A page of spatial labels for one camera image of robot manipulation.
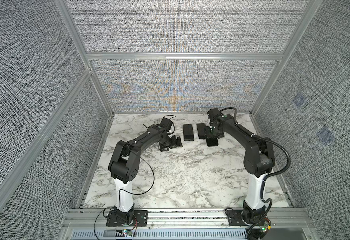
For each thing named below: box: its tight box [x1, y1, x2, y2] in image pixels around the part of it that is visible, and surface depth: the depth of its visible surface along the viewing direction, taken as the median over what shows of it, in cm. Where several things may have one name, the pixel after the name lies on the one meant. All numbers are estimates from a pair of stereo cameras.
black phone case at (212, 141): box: [206, 137, 219, 147], surface depth 94 cm
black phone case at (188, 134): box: [182, 124, 195, 142], surface depth 108 cm
